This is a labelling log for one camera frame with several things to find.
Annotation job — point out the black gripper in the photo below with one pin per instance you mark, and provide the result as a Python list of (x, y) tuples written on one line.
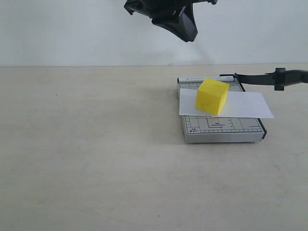
[(176, 16)]

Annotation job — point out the yellow foam cube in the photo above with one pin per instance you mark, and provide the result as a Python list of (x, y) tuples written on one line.
[(211, 96)]

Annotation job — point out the white paper sheet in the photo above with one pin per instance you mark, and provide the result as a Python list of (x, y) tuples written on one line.
[(238, 105)]

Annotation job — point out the black cutter blade lever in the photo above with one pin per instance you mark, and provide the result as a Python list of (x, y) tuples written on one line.
[(280, 78)]

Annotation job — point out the grey paper cutter base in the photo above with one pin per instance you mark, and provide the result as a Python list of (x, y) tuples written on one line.
[(206, 129)]

